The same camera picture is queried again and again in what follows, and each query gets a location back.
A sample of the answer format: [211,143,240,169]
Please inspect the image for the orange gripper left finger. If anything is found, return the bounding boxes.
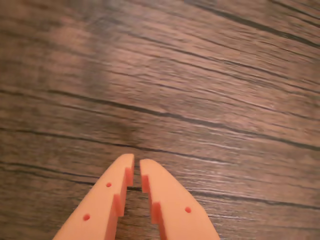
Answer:
[51,153,135,240]

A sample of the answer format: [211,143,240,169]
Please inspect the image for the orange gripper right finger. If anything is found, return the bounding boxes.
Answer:
[139,158,221,240]

